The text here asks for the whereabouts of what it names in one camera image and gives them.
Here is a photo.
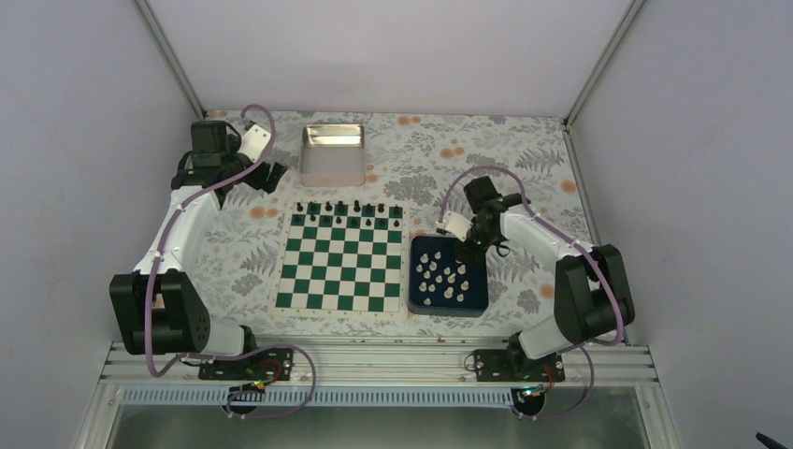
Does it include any aluminium frame post right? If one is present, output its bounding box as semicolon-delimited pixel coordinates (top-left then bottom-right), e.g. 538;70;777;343
564;0;647;133

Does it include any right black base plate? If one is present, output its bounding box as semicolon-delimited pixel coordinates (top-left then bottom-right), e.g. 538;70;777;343
463;349;566;383

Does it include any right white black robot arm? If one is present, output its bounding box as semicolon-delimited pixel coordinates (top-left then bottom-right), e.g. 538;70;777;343
455;176;636;381

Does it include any aluminium frame post left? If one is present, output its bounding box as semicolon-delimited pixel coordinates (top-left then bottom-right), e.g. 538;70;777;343
132;0;207;119

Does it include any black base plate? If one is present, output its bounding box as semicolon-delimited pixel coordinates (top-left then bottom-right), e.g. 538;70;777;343
198;348;294;383
463;349;566;383

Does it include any pink metal tin box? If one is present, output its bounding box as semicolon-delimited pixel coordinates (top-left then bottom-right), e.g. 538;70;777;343
299;123;367;187

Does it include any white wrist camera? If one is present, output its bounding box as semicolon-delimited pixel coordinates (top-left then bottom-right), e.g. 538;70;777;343
238;124;272;164
436;210;472;242

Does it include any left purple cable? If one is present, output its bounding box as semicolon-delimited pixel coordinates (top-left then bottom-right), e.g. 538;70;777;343
143;104;317;420

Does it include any green white chess board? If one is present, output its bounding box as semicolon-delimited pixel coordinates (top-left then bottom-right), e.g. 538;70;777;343
269;198;410;321

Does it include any dark blue plastic tray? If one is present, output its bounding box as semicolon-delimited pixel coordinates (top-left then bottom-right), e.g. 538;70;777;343
408;235;489;318

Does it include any floral patterned table mat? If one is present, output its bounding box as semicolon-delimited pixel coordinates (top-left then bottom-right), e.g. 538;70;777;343
191;111;590;338

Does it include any aluminium front rail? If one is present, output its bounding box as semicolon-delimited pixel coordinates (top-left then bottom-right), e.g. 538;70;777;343
100;340;658;387

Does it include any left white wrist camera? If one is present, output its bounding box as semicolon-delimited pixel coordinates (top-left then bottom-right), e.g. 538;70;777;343
238;124;272;164

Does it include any aluminium frame post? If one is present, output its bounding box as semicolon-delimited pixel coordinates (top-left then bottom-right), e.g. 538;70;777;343
564;0;647;133
132;0;207;119

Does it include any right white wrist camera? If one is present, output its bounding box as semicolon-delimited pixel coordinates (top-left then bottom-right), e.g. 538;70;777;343
436;210;472;242

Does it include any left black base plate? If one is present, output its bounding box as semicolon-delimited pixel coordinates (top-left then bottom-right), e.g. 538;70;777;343
198;348;294;383

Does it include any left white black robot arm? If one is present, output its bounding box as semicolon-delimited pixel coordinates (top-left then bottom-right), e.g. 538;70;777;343
109;121;285;379

